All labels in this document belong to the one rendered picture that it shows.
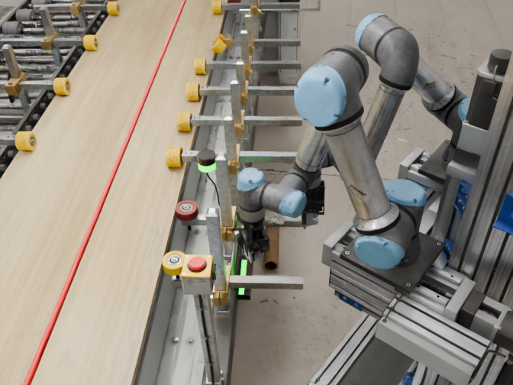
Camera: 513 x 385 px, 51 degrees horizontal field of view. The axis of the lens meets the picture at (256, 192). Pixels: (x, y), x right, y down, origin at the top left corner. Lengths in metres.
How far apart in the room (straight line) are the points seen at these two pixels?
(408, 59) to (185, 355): 1.16
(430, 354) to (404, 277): 0.21
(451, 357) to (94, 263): 1.10
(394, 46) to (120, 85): 1.56
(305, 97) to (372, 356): 1.44
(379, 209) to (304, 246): 1.74
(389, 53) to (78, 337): 1.17
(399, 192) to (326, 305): 1.41
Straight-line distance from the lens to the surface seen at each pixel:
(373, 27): 1.61
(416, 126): 4.05
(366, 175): 1.25
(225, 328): 1.82
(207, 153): 1.72
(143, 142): 2.29
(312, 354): 2.59
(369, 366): 2.34
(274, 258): 2.85
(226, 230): 1.89
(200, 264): 1.28
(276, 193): 1.43
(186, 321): 1.95
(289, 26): 4.25
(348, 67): 1.19
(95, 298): 1.72
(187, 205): 1.92
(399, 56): 1.53
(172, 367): 1.86
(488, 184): 1.52
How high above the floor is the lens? 2.18
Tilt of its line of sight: 41 degrees down
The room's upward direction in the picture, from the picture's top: 2 degrees counter-clockwise
